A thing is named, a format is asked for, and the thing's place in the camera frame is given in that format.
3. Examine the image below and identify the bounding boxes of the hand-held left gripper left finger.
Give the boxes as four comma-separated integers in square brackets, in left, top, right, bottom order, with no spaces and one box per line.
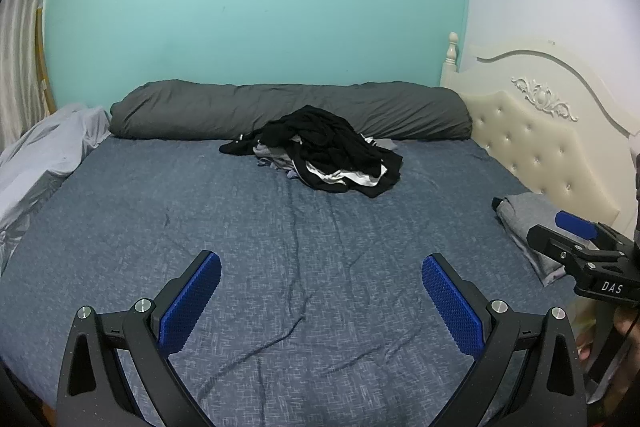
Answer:
[56,250,222,427]

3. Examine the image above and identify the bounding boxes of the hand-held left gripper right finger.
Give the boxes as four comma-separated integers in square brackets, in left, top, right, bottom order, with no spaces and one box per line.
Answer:
[421,253,587,427]

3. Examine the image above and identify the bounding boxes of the light grey blanket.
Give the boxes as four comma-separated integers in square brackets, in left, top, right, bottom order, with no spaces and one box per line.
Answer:
[0,103,112,280]

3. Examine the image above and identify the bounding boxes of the folded grey garment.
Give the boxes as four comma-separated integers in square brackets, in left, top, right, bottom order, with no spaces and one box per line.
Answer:
[492,192,583,289]

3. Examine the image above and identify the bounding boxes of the striped curtain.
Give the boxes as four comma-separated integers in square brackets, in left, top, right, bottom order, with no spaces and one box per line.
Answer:
[0,0,62,152]

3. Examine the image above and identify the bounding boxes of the white garment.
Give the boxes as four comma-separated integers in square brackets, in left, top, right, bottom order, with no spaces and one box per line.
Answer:
[306,161,388,188]

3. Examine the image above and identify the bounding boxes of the person's right hand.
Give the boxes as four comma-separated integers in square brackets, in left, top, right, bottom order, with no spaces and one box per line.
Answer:
[575,307,640,365]

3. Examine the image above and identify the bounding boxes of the black pants with white stripes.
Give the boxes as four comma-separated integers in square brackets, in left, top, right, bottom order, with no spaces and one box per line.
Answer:
[292,134,404,199]

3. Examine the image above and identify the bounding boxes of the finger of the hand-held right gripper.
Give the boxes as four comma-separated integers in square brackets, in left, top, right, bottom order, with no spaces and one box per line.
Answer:
[555,210,632,253]
[526,224,588,269]

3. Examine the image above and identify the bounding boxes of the dark grey rolled duvet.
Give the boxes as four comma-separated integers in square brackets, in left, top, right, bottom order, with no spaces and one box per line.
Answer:
[109,79,473,142]

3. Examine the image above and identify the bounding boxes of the wooden rail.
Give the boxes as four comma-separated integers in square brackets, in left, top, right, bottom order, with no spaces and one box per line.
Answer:
[34,6,59,115]

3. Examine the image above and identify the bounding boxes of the cream tufted headboard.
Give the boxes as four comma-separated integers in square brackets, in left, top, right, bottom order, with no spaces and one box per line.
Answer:
[440,32,640,268]

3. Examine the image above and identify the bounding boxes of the bed with blue sheet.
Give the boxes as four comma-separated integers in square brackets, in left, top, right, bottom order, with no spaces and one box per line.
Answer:
[0,134,596,427]

